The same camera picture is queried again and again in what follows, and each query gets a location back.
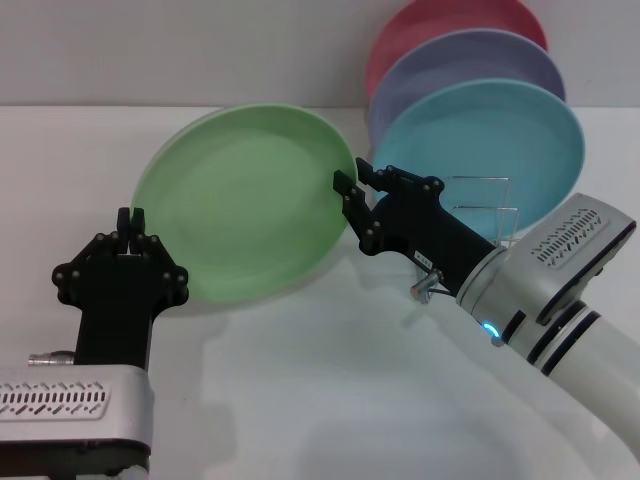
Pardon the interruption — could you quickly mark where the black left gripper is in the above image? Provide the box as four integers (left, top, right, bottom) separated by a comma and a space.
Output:
52, 206, 190, 374

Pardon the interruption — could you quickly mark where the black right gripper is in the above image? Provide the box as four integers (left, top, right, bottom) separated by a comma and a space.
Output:
332, 156, 506, 296

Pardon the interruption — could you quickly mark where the green plastic plate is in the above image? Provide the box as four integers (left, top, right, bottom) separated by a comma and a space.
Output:
130, 102, 359, 307

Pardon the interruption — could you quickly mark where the blue plastic plate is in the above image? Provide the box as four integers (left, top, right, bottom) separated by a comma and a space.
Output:
371, 78, 587, 237

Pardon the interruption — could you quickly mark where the purple plastic plate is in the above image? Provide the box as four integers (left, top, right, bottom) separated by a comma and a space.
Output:
367, 28, 568, 147

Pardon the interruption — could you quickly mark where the red plastic plate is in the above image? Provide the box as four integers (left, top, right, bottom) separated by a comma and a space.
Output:
364, 0, 549, 101

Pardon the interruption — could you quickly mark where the metal wire plate rack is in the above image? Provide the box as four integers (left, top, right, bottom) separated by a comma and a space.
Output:
409, 174, 522, 301

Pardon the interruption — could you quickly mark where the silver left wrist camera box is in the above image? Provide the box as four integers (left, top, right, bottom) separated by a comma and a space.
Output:
0, 366, 154, 447

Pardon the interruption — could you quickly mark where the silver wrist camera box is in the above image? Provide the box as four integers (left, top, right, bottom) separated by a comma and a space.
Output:
0, 366, 154, 447
516, 192, 638, 327

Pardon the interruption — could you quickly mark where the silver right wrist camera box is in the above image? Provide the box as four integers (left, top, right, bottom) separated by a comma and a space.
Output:
516, 192, 638, 327

